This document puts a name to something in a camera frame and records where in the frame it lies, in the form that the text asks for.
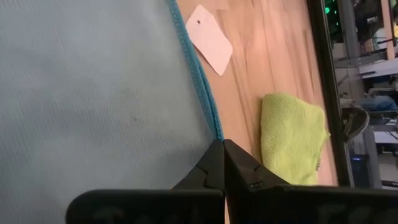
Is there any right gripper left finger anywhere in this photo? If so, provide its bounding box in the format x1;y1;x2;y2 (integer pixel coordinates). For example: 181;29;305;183
65;139;226;224

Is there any blue microfiber towel teal edge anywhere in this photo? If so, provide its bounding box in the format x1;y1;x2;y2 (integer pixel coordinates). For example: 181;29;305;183
0;0;225;224

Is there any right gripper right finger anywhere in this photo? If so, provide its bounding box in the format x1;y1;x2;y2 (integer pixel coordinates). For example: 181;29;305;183
223;139;398;224

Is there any lime green microfiber towel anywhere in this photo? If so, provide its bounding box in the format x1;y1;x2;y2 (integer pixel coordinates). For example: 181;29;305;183
260;91;331;187

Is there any black aluminium table frame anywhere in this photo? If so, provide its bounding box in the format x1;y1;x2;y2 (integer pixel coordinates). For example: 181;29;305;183
305;0;356;189

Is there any white paper tag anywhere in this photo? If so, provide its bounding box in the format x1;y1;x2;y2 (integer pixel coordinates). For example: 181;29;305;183
185;4;234;77

